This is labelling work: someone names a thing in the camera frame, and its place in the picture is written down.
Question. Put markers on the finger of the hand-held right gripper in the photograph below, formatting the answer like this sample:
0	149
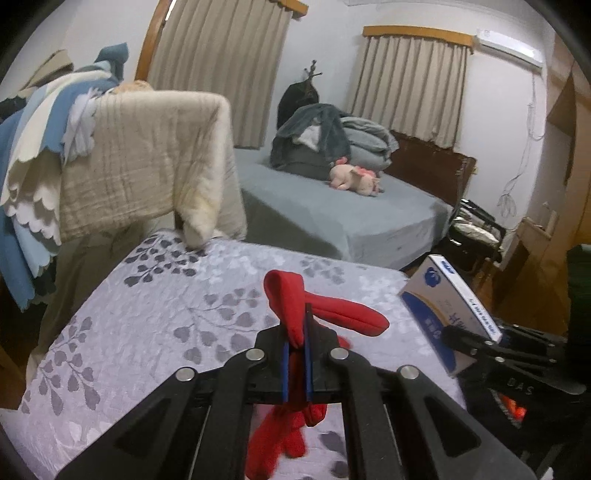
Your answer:
471	344
531	333

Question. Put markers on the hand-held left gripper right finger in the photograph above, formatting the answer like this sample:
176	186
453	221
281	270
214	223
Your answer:
308	369

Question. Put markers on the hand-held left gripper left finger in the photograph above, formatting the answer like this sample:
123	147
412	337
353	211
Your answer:
286	374

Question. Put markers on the red cloth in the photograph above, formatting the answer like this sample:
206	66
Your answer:
323	314

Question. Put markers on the white and blue box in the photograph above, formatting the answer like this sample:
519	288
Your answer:
429	295

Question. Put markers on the light wooden dresser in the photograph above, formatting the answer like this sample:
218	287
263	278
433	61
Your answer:
540	258

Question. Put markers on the white cushion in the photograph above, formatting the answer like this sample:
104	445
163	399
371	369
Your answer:
478	233

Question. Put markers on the leaf print grey quilt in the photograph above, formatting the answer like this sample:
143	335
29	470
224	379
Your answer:
138	332

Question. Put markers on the bed with grey sheet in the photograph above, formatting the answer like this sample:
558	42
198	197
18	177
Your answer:
323	217

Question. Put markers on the dark wooden headboard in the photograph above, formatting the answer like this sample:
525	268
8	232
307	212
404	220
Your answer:
434	166

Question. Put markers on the pink plush pig toy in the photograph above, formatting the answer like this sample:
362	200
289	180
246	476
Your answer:
353	177

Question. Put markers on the brown wooden wardrobe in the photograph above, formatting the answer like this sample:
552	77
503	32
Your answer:
572	138

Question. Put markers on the khaki cloth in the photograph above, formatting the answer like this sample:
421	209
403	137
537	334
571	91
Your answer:
92	263

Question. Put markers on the folded light grey duvets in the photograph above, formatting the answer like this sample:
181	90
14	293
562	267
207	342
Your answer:
369	143

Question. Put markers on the dark grey fleece blanket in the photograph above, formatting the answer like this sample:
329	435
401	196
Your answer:
318	124

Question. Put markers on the cream quilted blanket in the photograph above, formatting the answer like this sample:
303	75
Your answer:
152	157

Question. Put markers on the narrow beige curtain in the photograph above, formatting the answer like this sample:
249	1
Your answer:
411	92

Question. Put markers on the dark jacket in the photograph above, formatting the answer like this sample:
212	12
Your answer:
295	104

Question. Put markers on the blue scalloped cloth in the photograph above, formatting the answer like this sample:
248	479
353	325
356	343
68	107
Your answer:
18	272

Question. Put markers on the white air conditioner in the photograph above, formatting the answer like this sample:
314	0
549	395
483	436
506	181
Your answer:
508	46

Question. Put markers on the wooden coat rack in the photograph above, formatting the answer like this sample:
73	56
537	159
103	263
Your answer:
311	74

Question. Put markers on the wide beige curtain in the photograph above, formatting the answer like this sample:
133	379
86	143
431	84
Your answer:
221	69

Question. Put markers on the short wooden curtain pelmet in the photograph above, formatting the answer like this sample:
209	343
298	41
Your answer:
415	36

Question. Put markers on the white scalloped cloth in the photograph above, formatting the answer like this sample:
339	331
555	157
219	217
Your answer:
32	184

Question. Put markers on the peach cloth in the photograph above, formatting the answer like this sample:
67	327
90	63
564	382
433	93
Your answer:
134	86

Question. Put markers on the slate blue cloth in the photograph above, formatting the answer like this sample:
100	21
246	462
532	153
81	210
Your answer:
111	62

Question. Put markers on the long wooden curtain pelmet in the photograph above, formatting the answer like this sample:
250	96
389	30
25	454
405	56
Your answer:
286	7

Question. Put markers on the dark clothing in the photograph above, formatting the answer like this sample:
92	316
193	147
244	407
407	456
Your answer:
11	110

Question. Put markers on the wooden window frame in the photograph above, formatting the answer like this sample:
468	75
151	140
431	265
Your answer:
147	46

